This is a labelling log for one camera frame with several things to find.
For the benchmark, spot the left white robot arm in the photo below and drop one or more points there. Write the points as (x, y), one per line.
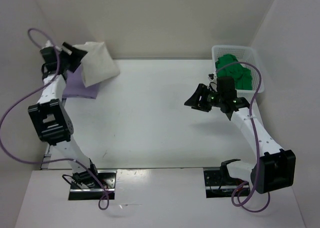
(49, 117)

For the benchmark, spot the purple t shirt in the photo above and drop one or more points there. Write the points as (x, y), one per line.
(75, 87)

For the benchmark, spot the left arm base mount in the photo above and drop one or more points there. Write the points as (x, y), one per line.
(82, 192)

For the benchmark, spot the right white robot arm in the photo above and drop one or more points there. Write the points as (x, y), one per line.
(275, 167)

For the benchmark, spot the green t shirt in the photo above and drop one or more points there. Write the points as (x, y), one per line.
(241, 75)

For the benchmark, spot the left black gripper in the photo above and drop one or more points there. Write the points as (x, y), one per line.
(76, 57)

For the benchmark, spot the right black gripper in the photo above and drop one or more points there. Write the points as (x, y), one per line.
(202, 89)

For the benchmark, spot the white plastic basket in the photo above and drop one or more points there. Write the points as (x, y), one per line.
(242, 54)

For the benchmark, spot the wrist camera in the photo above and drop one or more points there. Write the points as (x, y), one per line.
(212, 78)
(50, 44)

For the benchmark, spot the cream white t shirt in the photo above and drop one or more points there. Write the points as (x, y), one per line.
(97, 64)

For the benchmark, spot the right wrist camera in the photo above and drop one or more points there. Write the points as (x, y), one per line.
(212, 78)

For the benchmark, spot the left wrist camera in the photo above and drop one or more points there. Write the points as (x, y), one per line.
(50, 44)

